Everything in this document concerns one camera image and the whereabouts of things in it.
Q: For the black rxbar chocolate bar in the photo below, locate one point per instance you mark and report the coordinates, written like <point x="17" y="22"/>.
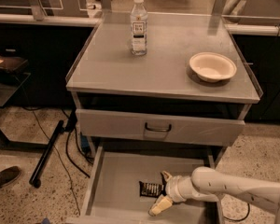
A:
<point x="152" y="190"/>

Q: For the black drawer handle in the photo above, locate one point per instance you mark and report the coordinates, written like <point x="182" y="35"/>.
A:
<point x="158" y="130"/>

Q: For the dark tray with note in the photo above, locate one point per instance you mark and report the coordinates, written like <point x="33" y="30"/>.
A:
<point x="12" y="64"/>

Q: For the dark side table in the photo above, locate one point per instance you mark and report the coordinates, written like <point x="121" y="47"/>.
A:
<point x="9" y="84"/>

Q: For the grey open middle drawer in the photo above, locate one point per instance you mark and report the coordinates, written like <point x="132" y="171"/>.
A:
<point x="113" y="194"/>

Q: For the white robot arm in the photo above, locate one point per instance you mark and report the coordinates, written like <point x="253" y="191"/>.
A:
<point x="207" y="185"/>

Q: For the black stand leg bar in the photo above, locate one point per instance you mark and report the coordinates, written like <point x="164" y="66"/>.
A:
<point x="35" y="179"/>

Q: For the brown shoe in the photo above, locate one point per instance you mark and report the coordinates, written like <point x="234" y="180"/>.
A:
<point x="9" y="175"/>

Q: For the grey metal drawer cabinet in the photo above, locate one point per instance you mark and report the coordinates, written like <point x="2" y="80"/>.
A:
<point x="108" y="77"/>

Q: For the grey top drawer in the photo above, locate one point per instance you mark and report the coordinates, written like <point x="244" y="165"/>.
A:
<point x="186" y="130"/>

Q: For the clear plastic water bottle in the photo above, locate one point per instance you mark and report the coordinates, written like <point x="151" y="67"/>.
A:
<point x="138" y="21"/>

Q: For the white horizontal rail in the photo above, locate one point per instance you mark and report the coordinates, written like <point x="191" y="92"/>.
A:
<point x="49" y="20"/>

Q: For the white paper bowl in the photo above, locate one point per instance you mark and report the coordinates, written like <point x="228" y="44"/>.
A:
<point x="212" y="67"/>

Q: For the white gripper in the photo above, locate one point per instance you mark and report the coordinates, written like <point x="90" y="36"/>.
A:
<point x="172" y="188"/>

